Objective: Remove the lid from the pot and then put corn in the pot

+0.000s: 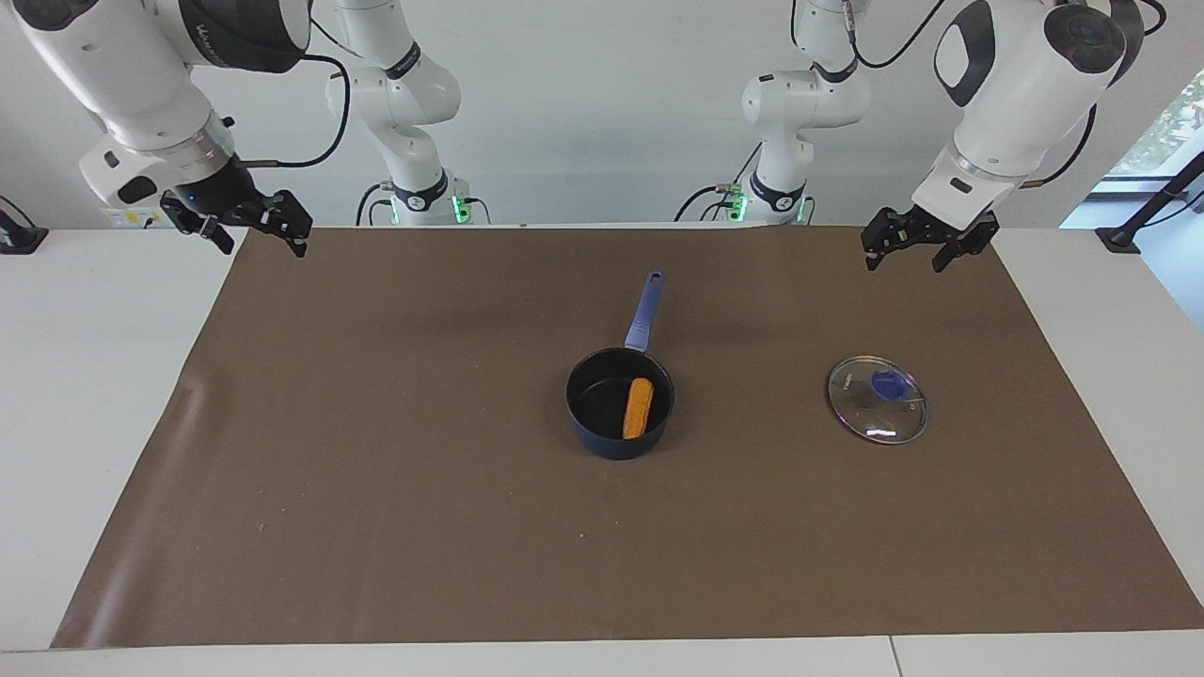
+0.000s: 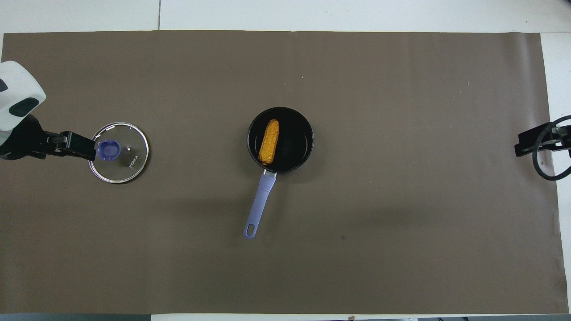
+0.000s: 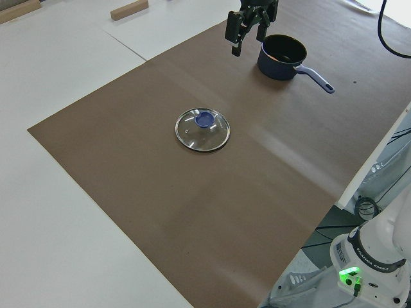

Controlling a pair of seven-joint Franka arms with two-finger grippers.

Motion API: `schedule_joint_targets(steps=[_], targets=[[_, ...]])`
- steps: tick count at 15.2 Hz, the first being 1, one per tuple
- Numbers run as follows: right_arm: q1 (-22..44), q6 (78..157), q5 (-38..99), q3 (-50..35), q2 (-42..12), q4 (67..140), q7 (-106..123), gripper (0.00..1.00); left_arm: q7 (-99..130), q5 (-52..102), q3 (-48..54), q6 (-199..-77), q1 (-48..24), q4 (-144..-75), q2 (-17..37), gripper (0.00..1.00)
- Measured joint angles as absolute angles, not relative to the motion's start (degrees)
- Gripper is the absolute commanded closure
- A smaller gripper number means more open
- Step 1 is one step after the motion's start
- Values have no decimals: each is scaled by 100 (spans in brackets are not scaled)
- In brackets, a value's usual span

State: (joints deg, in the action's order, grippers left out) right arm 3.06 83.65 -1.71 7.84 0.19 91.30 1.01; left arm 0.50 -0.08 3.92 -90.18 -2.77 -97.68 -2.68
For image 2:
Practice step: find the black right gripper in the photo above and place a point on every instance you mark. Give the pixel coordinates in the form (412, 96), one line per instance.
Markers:
(563, 139)

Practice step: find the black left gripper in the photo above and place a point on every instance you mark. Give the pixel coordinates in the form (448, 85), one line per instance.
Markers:
(26, 140)

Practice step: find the glass lid purple knob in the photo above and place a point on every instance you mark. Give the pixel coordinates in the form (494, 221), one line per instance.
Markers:
(131, 149)

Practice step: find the yellow corn cob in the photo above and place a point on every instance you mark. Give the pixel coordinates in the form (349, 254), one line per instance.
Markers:
(269, 142)

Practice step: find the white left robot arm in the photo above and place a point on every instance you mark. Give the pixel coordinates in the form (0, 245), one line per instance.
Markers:
(18, 89)

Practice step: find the brown paper table mat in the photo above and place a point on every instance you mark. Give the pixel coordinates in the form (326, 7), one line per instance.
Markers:
(401, 223)

